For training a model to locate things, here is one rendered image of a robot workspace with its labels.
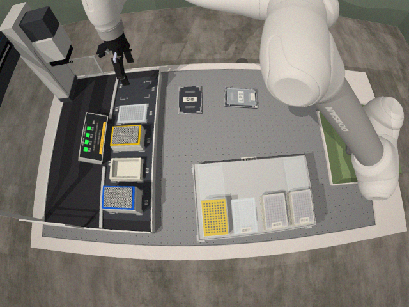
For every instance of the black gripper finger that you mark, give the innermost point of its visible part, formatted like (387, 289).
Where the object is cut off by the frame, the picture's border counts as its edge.
(119, 68)
(127, 54)

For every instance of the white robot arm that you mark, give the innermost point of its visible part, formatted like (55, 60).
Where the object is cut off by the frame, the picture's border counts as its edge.
(301, 66)

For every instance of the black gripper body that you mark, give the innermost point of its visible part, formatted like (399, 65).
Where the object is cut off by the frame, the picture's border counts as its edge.
(115, 45)

